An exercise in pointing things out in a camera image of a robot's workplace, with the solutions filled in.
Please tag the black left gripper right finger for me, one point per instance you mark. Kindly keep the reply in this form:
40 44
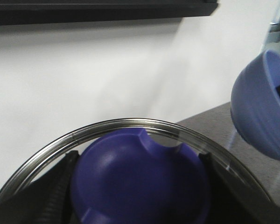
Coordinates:
232 202

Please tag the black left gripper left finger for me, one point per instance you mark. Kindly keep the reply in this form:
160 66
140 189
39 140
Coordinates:
46 200

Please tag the light blue bowl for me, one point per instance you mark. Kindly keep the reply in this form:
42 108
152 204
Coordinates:
255 104

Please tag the glass lid with blue knob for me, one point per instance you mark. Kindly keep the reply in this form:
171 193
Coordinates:
134 171

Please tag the black range hood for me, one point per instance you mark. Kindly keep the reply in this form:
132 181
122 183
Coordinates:
20 12

